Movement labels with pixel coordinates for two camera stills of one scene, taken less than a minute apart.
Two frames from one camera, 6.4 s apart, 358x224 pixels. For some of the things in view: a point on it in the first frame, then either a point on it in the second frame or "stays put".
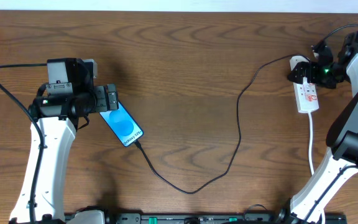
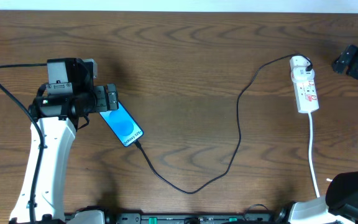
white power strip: x=306 y=93 stays put
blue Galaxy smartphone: x=123 y=125 stays put
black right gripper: x=310 y=71 to x=344 y=59
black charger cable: x=238 y=144 stays put
